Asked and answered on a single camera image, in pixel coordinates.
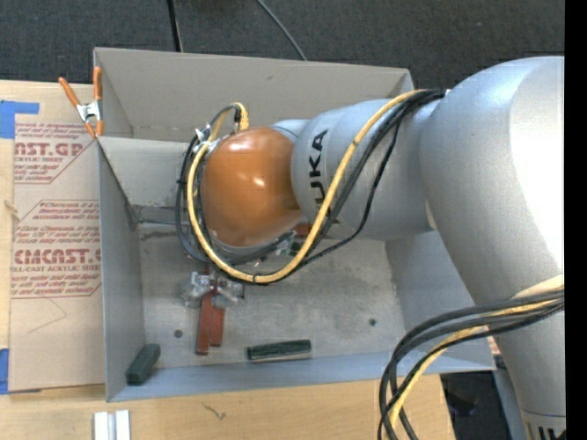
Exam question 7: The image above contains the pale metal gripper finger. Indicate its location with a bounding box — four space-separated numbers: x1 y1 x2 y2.
181 271 211 309
211 276 246 306

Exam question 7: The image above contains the grey metal bin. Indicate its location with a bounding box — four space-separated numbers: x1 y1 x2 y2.
93 47 499 403

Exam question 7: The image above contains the dark green flat block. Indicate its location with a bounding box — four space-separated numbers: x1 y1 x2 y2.
125 343 162 387
246 339 313 362

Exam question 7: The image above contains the brown cardboard board red print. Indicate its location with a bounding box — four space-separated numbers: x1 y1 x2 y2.
0 79 107 396

